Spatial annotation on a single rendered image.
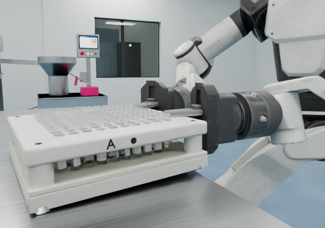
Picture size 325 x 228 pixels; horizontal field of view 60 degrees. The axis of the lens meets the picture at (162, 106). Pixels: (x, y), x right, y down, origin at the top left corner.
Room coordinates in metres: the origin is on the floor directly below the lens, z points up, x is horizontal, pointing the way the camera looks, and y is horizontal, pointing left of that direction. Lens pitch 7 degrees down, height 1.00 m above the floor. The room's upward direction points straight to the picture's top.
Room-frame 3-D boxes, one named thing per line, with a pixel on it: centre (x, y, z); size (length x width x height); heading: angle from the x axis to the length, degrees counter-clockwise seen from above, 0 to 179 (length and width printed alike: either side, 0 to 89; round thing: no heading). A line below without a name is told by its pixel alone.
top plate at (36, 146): (0.44, 0.10, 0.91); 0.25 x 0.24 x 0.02; 33
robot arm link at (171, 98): (0.64, 0.00, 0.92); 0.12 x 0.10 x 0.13; 155
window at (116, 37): (5.74, 0.69, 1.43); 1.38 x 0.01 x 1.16; 114
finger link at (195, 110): (0.46, -0.03, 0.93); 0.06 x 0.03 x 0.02; 115
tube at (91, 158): (0.35, 0.10, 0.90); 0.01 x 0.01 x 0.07
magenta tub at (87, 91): (2.71, 0.71, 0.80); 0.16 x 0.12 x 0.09; 114
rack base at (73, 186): (0.44, 0.10, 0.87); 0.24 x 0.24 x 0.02; 33
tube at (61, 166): (0.34, 0.13, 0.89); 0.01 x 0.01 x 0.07
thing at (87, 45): (3.05, 0.79, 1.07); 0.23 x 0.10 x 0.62; 114
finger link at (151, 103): (0.56, 0.03, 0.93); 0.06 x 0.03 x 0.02; 155
